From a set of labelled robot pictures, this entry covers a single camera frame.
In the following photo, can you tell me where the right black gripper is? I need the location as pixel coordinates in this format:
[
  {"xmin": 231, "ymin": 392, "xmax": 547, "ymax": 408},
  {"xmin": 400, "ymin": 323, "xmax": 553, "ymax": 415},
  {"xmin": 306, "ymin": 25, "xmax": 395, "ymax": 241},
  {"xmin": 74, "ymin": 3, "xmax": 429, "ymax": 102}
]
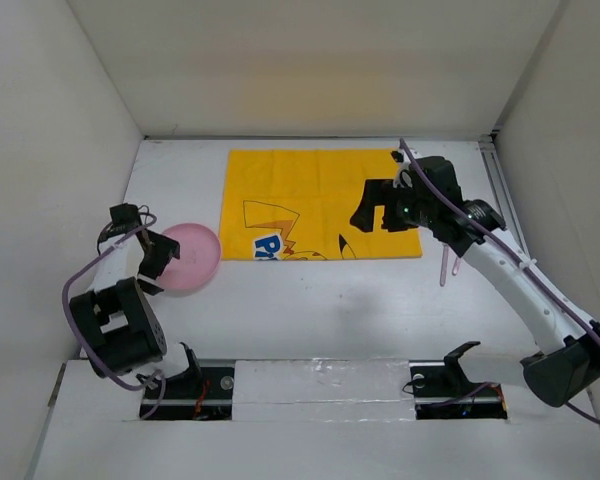
[{"xmin": 350, "ymin": 178, "xmax": 436, "ymax": 232}]

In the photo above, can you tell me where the pink round plate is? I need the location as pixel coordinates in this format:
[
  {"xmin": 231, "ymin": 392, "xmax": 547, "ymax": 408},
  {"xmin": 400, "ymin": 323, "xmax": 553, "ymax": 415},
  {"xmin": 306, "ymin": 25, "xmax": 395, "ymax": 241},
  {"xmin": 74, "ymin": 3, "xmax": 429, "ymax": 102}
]
[{"xmin": 157, "ymin": 223, "xmax": 222, "ymax": 292}]

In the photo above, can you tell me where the yellow cartoon print cloth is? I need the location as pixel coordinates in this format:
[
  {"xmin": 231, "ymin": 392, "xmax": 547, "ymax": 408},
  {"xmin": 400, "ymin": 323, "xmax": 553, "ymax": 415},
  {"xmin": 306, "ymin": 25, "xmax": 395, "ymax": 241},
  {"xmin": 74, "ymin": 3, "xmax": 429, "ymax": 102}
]
[{"xmin": 219, "ymin": 149, "xmax": 422, "ymax": 261}]

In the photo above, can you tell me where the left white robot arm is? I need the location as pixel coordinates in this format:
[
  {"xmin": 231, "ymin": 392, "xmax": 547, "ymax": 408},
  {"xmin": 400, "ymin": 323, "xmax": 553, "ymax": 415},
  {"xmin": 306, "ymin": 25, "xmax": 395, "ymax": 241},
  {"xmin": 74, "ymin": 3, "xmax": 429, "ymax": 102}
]
[{"xmin": 62, "ymin": 203, "xmax": 204, "ymax": 397}]

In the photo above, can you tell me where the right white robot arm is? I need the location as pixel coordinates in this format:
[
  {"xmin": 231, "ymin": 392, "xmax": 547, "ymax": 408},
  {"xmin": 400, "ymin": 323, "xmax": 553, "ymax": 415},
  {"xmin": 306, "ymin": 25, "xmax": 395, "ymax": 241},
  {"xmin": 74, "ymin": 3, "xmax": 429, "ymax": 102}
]
[{"xmin": 350, "ymin": 151, "xmax": 600, "ymax": 407}]

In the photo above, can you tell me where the knife with pink handle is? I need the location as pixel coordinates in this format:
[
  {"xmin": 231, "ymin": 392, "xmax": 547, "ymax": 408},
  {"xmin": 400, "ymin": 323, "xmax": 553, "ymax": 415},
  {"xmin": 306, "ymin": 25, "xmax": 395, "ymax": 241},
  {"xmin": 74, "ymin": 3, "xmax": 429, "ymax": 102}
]
[{"xmin": 439, "ymin": 244, "xmax": 449, "ymax": 287}]

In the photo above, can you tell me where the aluminium side rail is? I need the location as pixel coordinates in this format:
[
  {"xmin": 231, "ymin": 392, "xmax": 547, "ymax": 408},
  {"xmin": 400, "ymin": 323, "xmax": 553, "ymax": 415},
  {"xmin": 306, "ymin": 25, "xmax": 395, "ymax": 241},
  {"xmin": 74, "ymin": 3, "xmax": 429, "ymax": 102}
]
[{"xmin": 478, "ymin": 135, "xmax": 527, "ymax": 252}]

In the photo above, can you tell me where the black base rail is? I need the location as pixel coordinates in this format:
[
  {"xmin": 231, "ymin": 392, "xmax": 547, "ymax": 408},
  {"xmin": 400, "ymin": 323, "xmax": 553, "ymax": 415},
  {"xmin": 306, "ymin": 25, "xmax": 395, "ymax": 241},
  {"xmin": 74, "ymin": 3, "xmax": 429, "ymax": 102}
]
[{"xmin": 139, "ymin": 359, "xmax": 508, "ymax": 422}]

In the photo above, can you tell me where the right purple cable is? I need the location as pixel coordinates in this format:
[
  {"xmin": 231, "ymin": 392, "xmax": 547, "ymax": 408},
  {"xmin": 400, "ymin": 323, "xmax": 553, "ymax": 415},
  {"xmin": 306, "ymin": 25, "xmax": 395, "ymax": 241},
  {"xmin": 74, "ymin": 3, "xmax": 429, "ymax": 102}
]
[{"xmin": 398, "ymin": 138, "xmax": 600, "ymax": 429}]

